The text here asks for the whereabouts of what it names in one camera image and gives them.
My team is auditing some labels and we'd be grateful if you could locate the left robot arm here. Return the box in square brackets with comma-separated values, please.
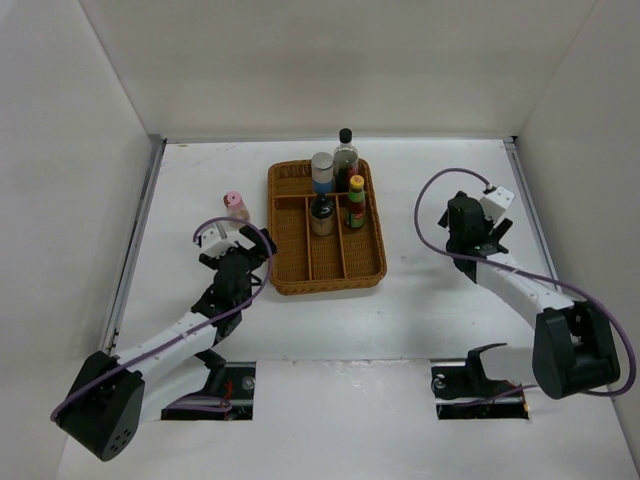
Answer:
[50, 221, 277, 462]

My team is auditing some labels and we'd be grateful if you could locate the tall dark sauce bottle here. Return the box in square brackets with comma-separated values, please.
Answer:
[333, 128, 359, 193]

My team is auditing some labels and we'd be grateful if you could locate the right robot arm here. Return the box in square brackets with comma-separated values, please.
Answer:
[438, 191, 620, 399]

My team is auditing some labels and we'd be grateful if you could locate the left metal table rail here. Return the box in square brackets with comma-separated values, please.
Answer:
[100, 134, 166, 352]

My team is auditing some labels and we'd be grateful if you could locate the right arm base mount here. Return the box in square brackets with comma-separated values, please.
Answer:
[431, 343, 529, 420]

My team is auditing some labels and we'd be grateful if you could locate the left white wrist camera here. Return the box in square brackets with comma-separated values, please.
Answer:
[193, 222, 241, 257]

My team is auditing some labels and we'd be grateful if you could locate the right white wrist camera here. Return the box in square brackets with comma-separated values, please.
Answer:
[479, 186, 515, 223]

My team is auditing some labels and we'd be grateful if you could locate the blue label silver cap jar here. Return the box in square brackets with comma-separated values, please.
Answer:
[311, 152, 334, 194]

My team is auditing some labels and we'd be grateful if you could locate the black cap brown spice bottle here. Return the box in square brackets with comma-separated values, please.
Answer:
[309, 193, 335, 236]

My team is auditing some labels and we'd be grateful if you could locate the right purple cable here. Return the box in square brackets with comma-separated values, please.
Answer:
[413, 167, 634, 406]

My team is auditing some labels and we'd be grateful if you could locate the metal table rail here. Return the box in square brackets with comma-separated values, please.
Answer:
[503, 137, 558, 280]
[100, 134, 166, 352]

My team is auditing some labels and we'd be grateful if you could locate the pink lid spice jar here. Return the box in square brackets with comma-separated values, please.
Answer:
[223, 191, 250, 229]

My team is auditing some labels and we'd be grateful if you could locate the right metal table rail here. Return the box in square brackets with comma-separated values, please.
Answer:
[503, 137, 558, 280]

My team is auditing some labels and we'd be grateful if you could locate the brown wicker divided basket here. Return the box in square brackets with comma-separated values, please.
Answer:
[267, 160, 387, 295]

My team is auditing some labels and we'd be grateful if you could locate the yellow cap chili sauce bottle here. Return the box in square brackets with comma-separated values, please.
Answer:
[346, 175, 366, 229]

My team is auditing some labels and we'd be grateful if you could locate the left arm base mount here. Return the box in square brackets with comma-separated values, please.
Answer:
[160, 350, 256, 421]

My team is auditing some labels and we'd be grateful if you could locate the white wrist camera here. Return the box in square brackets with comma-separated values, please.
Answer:
[479, 186, 515, 223]
[193, 222, 241, 257]

